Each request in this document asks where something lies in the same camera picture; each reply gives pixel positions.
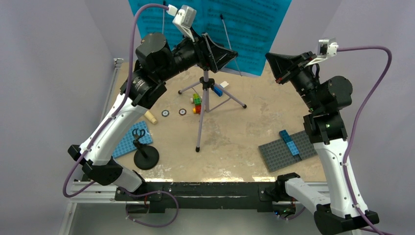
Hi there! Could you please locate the light blue brick plate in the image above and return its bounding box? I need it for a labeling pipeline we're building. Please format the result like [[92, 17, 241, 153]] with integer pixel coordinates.
[[286, 141, 300, 156]]

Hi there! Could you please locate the grey brick baseplate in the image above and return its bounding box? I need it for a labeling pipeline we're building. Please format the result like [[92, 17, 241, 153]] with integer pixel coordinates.
[[258, 131, 317, 172]]

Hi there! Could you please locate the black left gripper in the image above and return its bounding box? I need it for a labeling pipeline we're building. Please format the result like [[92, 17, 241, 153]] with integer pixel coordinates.
[[157, 26, 237, 83]]

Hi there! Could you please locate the colourful toy brick car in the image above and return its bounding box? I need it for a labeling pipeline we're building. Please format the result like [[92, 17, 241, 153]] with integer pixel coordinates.
[[190, 94, 202, 114]]

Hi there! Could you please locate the blue white brick stack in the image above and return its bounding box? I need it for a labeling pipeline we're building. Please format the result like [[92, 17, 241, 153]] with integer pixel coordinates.
[[213, 81, 229, 97]]

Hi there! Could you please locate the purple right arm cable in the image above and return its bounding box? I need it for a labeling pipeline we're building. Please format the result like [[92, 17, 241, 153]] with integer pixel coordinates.
[[337, 46, 393, 235]]

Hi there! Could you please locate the cream microphone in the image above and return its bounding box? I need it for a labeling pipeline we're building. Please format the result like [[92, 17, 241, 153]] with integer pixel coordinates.
[[144, 110, 158, 125]]

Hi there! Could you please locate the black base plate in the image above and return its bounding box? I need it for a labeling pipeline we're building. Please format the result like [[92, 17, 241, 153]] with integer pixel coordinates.
[[114, 181, 307, 215]]

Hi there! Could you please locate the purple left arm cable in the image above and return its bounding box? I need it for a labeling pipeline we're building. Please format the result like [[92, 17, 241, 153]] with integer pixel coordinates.
[[62, 3, 171, 198]]

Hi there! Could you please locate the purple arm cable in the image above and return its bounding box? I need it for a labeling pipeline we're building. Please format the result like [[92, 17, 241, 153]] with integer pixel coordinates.
[[337, 46, 393, 235], [62, 3, 171, 198]]

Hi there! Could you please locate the light blue brick baseplate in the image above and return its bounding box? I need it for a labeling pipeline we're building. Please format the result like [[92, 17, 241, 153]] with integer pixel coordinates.
[[112, 121, 153, 159]]

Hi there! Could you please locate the dark blue brick plate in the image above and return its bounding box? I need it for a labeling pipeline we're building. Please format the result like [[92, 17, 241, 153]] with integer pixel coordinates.
[[279, 130, 293, 145]]

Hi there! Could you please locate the teal sheet music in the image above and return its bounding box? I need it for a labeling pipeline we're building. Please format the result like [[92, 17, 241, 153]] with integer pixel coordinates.
[[129, 0, 208, 47], [202, 0, 291, 76]]

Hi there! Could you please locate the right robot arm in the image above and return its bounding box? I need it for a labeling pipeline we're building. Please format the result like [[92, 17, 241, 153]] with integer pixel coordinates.
[[265, 52, 379, 235]]

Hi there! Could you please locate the lilac tripod music stand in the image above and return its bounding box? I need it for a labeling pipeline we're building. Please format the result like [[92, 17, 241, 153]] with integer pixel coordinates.
[[178, 70, 247, 152]]

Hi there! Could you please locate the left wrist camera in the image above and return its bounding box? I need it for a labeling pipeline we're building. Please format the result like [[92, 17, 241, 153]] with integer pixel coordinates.
[[167, 4, 197, 42]]

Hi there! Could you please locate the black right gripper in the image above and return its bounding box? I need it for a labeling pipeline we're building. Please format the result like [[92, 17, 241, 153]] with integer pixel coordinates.
[[265, 50, 322, 112]]

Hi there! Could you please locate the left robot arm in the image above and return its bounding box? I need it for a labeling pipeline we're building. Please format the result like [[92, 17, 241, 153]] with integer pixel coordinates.
[[68, 32, 238, 200]]

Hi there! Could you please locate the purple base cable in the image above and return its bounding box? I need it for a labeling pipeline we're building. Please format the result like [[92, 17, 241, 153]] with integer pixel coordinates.
[[120, 188, 180, 228]]

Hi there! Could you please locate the black microphone desk stand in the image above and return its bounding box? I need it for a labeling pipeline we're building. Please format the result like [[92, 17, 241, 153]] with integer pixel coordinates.
[[132, 128, 160, 170]]

